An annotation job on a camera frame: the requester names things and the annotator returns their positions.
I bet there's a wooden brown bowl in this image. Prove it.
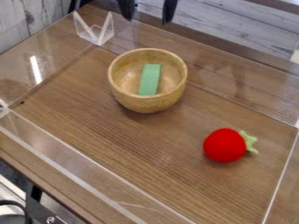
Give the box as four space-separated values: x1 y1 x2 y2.
107 48 188 113

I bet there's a black metal table frame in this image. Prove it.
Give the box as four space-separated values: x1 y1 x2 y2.
0 180 70 224

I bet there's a green foam block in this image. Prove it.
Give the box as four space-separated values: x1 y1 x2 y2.
138 64 162 95

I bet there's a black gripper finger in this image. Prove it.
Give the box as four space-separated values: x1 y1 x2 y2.
163 0 179 25
116 0 136 21

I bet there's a red plush strawberry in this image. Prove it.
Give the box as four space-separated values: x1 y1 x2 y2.
203 128 259 163

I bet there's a clear acrylic enclosure wall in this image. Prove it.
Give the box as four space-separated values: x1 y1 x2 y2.
0 102 195 224

